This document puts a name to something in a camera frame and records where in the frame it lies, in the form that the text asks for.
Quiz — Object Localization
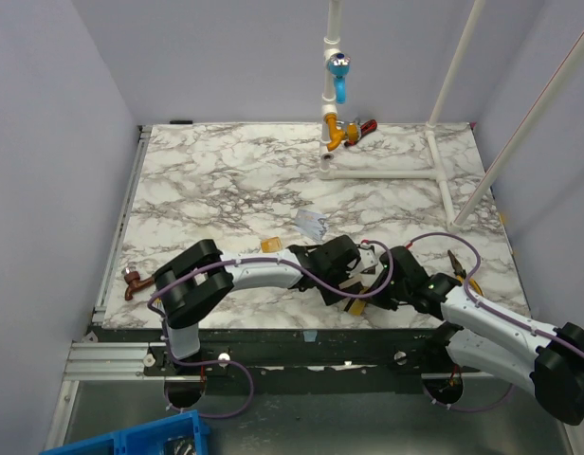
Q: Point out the blue pipe valve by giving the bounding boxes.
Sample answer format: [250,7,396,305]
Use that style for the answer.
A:
[326,52,351,104]

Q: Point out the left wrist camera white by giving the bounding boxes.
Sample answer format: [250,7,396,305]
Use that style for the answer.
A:
[354,244,379,275]

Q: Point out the silver VIP card top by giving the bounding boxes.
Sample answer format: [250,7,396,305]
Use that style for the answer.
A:
[294,209,328,242]

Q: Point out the gold card middle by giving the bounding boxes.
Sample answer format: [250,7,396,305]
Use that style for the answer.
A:
[261,237,283,253]

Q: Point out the aluminium rail frame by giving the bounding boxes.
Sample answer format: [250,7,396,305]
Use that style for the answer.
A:
[63,123,579,454]

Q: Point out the blue plastic bin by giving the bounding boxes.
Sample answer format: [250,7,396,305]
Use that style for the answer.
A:
[43,410,210,455]

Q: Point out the white PVC pipe frame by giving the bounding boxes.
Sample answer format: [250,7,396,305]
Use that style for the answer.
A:
[318,0,584,233]

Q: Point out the yellow handled pliers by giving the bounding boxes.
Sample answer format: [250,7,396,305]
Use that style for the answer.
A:
[447,250,484,296]

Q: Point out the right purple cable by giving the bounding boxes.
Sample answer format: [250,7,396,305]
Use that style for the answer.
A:
[405,231,584,413]

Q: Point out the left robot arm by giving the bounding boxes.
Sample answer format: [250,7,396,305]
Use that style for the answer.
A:
[153,235,376,374]

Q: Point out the brown faucet tap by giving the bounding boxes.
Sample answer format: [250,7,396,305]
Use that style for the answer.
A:
[122,266,155,301]

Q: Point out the orange pipe valve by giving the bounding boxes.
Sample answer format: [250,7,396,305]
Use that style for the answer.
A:
[323,113,360,152]

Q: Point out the beige leather card holder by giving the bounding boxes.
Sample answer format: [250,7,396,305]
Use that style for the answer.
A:
[339,276,364,294]

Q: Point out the gold card with magnetic stripe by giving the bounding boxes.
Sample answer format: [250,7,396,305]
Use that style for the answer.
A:
[344,299,367,317]

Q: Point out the red black pliers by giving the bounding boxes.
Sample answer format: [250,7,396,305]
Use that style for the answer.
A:
[344,119,378,148]

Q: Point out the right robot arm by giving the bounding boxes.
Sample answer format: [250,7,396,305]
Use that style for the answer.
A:
[369,246,584,426]

